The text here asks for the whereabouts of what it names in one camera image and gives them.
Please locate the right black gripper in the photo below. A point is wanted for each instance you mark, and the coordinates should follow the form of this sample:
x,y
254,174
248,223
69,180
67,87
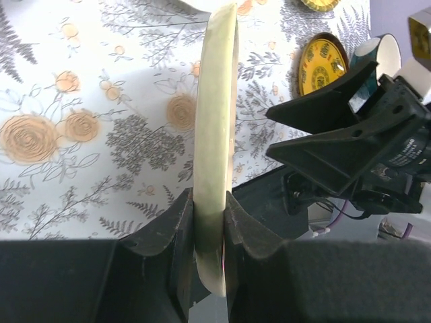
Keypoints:
x,y
377,158

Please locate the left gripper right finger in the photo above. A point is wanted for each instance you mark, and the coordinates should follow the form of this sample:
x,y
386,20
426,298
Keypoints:
x,y
253,287

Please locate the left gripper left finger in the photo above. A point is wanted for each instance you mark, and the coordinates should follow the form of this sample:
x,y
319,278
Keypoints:
x,y
158,268

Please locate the pale green cream plate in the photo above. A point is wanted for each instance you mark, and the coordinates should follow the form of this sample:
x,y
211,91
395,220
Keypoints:
x,y
215,118

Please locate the yellow brown ornate plate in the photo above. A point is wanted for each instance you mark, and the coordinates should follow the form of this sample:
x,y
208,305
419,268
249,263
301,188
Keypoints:
x,y
322,61

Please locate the white bowl teal rim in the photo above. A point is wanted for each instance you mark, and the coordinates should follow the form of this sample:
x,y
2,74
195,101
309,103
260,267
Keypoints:
x,y
383,49

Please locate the round woven bamboo mat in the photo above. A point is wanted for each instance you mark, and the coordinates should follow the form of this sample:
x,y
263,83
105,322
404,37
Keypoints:
x,y
316,6

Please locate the floral pattern table mat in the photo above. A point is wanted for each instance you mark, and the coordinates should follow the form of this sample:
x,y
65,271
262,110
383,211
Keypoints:
x,y
97,105

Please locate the black aluminium base frame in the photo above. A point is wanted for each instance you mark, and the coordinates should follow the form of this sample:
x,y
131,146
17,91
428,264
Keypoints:
x,y
283,201

